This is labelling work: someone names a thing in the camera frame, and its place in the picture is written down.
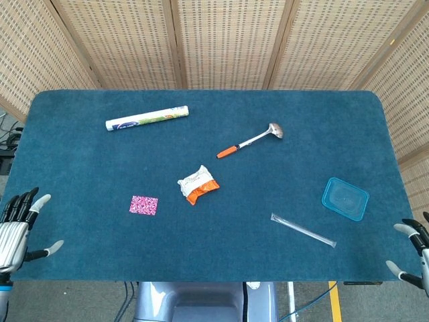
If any black cable bundle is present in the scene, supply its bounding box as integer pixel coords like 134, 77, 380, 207
0, 113, 24, 152

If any white pole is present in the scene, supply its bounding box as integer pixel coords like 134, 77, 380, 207
287, 281, 296, 322

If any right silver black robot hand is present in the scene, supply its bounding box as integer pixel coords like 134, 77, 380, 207
385, 211, 429, 298

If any white cling film roll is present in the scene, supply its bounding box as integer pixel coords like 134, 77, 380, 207
105, 105, 190, 133

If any pink patterned sponge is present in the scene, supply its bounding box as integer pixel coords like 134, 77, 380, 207
129, 195, 159, 216

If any steel ladle orange handle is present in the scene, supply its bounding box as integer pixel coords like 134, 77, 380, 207
216, 122, 286, 160

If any clear wrapped straw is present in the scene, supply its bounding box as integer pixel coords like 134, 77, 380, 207
270, 212, 337, 249

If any blue floor cable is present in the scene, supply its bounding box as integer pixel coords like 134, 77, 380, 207
278, 288, 337, 322

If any blue carpet table mat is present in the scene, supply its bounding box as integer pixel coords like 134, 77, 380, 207
0, 89, 426, 282

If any woven bamboo folding screen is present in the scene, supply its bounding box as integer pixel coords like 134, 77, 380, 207
0, 0, 429, 222

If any grey robot torso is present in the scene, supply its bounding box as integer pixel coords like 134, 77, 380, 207
133, 281, 279, 322

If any black equipment box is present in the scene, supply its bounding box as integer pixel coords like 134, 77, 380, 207
0, 149, 15, 175

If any orange white snack packet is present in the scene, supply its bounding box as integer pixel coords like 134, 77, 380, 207
177, 164, 221, 206

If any dark floor cable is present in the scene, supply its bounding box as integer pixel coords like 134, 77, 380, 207
115, 280, 139, 322

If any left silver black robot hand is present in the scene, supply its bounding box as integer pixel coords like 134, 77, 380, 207
0, 186, 64, 274

